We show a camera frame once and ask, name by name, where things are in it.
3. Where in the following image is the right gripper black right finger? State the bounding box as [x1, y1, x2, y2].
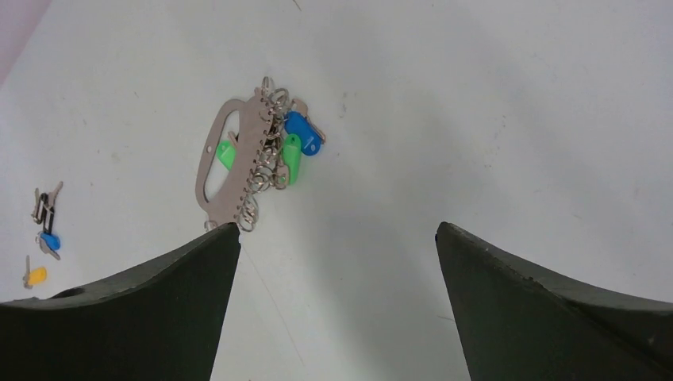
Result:
[435, 222, 672, 380]

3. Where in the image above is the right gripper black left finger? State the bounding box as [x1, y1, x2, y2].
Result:
[1, 224, 241, 380]

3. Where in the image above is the green tagged key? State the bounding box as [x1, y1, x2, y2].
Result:
[216, 131, 238, 171]
[276, 134, 302, 188]

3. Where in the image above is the blue tagged key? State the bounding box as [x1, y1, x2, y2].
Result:
[36, 232, 61, 260]
[285, 98, 326, 156]

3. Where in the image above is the yellow tagged key on table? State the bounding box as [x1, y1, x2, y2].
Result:
[22, 256, 48, 290]

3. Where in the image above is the blue tagged key on table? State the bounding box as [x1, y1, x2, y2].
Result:
[36, 232, 61, 260]

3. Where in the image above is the black tagged key on table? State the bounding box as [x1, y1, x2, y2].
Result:
[31, 181, 63, 234]

